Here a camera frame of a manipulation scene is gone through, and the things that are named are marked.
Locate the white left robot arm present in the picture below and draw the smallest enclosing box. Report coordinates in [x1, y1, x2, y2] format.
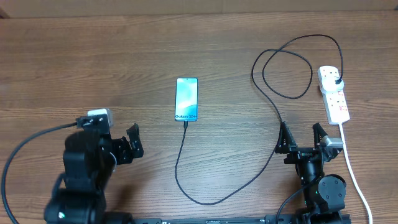
[44, 124, 144, 224]

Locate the white power strip cord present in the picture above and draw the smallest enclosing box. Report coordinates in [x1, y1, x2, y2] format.
[338, 123, 374, 224]

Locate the blue Samsung smartphone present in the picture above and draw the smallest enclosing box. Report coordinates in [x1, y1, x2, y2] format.
[175, 78, 198, 121]

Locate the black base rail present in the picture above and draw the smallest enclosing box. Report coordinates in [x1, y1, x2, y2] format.
[133, 213, 352, 224]

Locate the white charger plug adapter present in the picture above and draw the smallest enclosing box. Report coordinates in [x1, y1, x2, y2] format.
[320, 77, 345, 94]

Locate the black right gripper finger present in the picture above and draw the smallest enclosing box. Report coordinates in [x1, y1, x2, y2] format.
[312, 123, 328, 147]
[274, 121, 297, 154]

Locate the white power strip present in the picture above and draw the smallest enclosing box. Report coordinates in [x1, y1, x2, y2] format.
[318, 65, 350, 125]

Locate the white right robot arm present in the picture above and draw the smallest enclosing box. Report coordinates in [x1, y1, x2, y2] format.
[266, 122, 351, 224]

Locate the black charger cable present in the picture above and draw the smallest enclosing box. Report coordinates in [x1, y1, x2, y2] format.
[174, 34, 345, 207]

